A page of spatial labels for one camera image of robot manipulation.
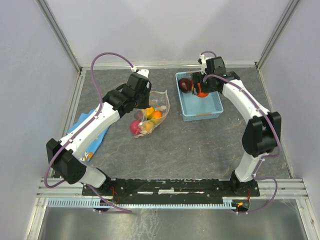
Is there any orange toy fruit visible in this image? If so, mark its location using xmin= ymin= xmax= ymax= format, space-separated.
xmin=195 ymin=83 xmax=209 ymax=98

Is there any small dark toy plum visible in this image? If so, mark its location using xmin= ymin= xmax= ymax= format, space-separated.
xmin=134 ymin=110 xmax=144 ymax=120

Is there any green yellow toy mango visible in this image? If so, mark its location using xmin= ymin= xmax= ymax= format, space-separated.
xmin=144 ymin=106 xmax=155 ymax=118

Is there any clear dotted zip top bag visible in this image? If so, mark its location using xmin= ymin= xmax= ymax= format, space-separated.
xmin=130 ymin=90 xmax=170 ymax=138

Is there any dark maroon toy fruit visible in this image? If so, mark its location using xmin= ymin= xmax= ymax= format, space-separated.
xmin=178 ymin=78 xmax=193 ymax=93

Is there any red toy apple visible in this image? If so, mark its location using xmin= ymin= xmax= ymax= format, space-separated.
xmin=130 ymin=119 xmax=141 ymax=136

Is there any green toy lime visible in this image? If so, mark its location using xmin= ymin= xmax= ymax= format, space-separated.
xmin=140 ymin=121 xmax=154 ymax=134

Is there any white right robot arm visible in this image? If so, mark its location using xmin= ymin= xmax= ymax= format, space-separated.
xmin=191 ymin=53 xmax=282 ymax=196

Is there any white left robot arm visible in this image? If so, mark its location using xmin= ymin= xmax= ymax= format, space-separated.
xmin=46 ymin=69 xmax=152 ymax=195

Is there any light blue plastic basket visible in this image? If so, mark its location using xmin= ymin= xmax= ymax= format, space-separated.
xmin=175 ymin=71 xmax=224 ymax=122

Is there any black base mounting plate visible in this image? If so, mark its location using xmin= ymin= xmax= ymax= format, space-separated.
xmin=96 ymin=178 xmax=260 ymax=205

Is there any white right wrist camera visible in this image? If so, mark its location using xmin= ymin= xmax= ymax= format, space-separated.
xmin=198 ymin=54 xmax=210 ymax=75

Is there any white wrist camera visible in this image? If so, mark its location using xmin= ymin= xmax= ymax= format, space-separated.
xmin=130 ymin=65 xmax=150 ymax=79
xmin=198 ymin=54 xmax=210 ymax=75

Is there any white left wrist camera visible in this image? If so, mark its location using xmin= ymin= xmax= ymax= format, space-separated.
xmin=130 ymin=65 xmax=150 ymax=79

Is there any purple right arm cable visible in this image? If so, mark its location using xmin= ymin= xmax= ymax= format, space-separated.
xmin=199 ymin=50 xmax=282 ymax=215

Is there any light blue cable duct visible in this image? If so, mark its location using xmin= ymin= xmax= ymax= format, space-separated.
xmin=47 ymin=196 xmax=248 ymax=208

